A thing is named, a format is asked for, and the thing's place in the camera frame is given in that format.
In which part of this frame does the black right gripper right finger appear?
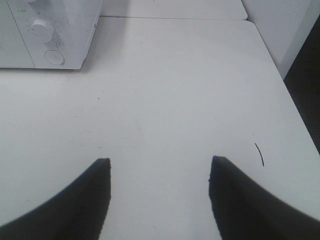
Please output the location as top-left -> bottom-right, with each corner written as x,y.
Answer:
208,156 -> 320,240

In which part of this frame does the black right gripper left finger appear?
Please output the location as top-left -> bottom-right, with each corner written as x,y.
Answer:
0,158 -> 111,240

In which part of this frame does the round white door button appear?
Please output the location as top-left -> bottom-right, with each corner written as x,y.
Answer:
44,50 -> 65,65

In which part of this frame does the white microwave door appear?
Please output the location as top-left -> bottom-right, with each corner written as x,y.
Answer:
0,0 -> 35,68

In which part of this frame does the white timer knob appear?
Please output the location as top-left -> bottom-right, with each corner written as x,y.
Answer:
31,18 -> 55,43

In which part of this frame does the white microwave oven body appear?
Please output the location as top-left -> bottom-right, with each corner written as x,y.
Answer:
7,0 -> 103,70

